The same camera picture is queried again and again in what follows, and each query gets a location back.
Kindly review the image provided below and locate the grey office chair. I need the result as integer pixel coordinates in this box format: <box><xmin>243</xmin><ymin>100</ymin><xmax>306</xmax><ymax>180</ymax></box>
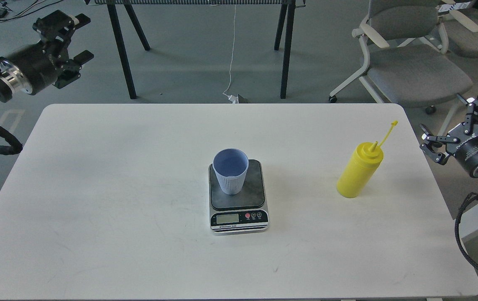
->
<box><xmin>437</xmin><ymin>0</ymin><xmax>478</xmax><ymax>58</ymax></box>
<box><xmin>329</xmin><ymin>0</ymin><xmax>473</xmax><ymax>114</ymax></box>

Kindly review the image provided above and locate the digital kitchen scale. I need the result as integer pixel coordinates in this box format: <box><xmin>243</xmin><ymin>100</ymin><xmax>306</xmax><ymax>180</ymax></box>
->
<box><xmin>208</xmin><ymin>159</ymin><xmax>270</xmax><ymax>235</ymax></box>

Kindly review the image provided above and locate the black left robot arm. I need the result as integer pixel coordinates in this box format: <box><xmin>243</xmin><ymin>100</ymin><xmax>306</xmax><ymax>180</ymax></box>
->
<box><xmin>0</xmin><ymin>10</ymin><xmax>94</xmax><ymax>156</ymax></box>

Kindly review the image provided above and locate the blue ribbed plastic cup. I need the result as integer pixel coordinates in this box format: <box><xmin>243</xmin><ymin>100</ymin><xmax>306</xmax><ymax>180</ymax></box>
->
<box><xmin>212</xmin><ymin>148</ymin><xmax>250</xmax><ymax>196</ymax></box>

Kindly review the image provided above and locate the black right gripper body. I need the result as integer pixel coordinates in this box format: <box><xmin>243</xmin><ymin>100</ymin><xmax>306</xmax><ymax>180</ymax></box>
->
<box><xmin>448</xmin><ymin>123</ymin><xmax>478</xmax><ymax>179</ymax></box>

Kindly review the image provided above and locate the white power adapter on floor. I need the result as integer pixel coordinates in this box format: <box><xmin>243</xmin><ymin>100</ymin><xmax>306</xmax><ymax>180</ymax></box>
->
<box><xmin>227</xmin><ymin>94</ymin><xmax>248</xmax><ymax>104</ymax></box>

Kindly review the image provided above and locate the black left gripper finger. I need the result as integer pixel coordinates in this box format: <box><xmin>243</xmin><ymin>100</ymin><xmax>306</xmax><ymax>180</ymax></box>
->
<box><xmin>55</xmin><ymin>50</ymin><xmax>94</xmax><ymax>89</ymax></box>
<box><xmin>33</xmin><ymin>10</ymin><xmax>90</xmax><ymax>49</ymax></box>

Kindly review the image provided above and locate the yellow squeeze bottle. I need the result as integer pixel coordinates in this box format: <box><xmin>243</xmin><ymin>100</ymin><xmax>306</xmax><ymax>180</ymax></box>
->
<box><xmin>336</xmin><ymin>120</ymin><xmax>398</xmax><ymax>198</ymax></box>

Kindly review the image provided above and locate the white hanging cable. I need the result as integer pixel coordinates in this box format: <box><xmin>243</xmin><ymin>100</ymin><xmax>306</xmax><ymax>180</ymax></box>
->
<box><xmin>222</xmin><ymin>4</ymin><xmax>238</xmax><ymax>97</ymax></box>

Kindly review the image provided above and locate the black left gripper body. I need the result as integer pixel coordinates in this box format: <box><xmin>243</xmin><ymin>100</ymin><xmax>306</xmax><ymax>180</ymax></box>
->
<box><xmin>0</xmin><ymin>43</ymin><xmax>72</xmax><ymax>95</ymax></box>

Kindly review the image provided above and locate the black legged background table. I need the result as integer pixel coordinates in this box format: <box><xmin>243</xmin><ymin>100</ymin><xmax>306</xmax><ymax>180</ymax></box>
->
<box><xmin>83</xmin><ymin>0</ymin><xmax>306</xmax><ymax>100</ymax></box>

